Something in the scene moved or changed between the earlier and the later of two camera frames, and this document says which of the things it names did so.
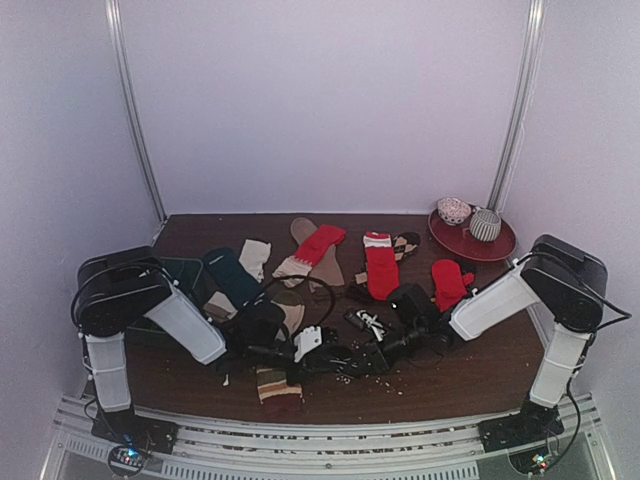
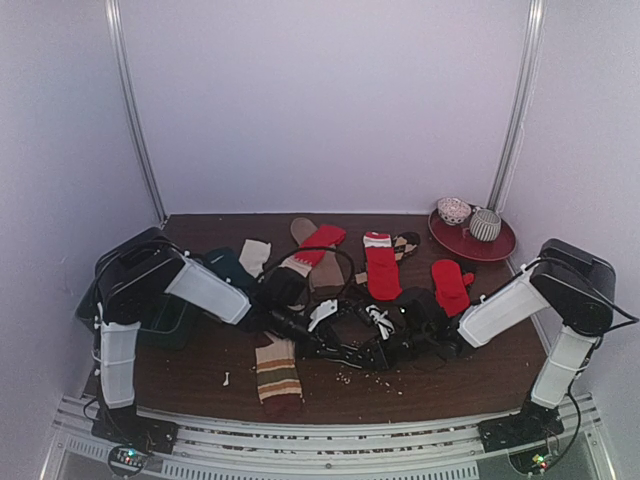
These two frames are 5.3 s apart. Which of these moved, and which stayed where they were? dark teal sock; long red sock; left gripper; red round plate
Moved: left gripper
Stayed: red round plate; long red sock; dark teal sock
